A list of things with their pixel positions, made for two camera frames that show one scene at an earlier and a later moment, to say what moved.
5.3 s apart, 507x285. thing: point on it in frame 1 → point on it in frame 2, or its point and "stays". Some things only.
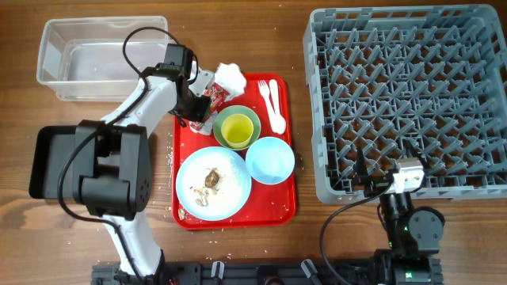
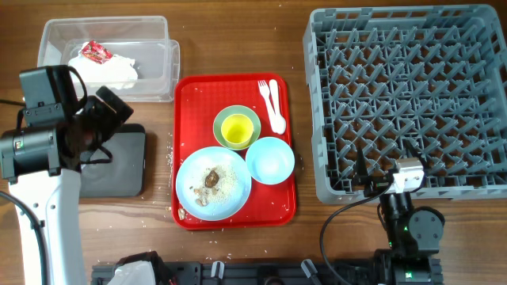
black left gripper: (199, 115) → (109, 116)
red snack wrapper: (217, 96) → (96, 52)
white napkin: (232, 77) → (116, 72)
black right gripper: (374, 184) stays
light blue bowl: (269, 160) stays
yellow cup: (237, 130) stays
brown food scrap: (211, 178) stays
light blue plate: (213, 184) stays
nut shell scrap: (181, 214) stays
